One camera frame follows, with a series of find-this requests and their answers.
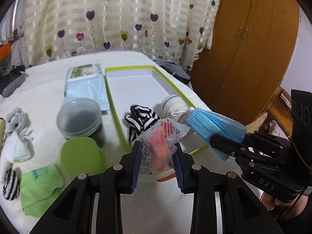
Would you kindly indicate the heart pattern curtain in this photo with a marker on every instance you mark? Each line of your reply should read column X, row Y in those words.
column 173, row 30

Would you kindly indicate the grey VR headset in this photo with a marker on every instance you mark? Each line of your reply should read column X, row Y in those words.
column 11, row 81

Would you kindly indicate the white rolled sock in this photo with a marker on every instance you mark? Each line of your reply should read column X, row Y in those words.
column 175, row 108

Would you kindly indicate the green plastic jar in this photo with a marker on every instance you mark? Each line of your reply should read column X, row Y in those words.
column 82, row 155

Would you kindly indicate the round grey lidded container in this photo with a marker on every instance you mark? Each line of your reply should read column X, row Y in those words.
column 79, row 118

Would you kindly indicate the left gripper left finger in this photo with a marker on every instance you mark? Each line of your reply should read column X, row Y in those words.
column 93, row 202

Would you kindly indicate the green cloth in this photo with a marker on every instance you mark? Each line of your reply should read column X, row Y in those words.
column 39, row 189

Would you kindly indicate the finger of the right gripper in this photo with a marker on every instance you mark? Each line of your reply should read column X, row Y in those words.
column 227, row 146
column 266, row 142

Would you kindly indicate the wooden side furniture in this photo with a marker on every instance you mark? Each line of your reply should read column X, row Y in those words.
column 276, row 117

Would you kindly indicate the folded jeans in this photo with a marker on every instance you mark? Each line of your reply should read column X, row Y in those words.
column 174, row 69

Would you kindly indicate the green-edged white box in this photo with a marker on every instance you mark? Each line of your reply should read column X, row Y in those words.
column 145, row 85

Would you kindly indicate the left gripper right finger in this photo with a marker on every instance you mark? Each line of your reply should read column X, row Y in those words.
column 241, row 210

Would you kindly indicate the wet wipes pack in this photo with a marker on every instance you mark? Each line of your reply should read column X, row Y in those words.
column 86, row 81

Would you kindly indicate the black white striped sock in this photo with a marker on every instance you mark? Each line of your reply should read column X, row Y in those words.
column 140, row 119

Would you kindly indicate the wooden wardrobe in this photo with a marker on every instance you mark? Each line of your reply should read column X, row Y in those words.
column 253, row 42

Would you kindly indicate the green rabbit sock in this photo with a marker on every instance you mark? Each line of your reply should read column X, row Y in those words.
column 2, row 132

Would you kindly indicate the orange tray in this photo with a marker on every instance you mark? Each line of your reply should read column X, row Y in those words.
column 5, row 51

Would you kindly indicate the blue face mask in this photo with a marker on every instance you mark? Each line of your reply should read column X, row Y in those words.
column 207, row 123

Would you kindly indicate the right hand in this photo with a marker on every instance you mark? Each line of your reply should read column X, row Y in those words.
column 290, row 210

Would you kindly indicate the plastic bag with pink item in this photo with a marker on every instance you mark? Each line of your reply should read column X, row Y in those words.
column 159, row 143

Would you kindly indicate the grey sock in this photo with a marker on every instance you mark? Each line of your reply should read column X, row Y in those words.
column 16, row 121

